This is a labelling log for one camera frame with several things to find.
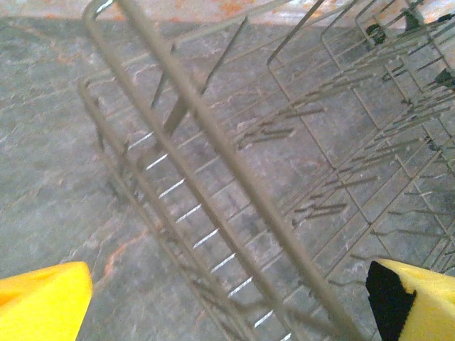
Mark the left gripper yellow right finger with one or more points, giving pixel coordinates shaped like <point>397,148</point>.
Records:
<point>430,305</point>

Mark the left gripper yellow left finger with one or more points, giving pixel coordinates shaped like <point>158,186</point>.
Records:
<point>42,305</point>

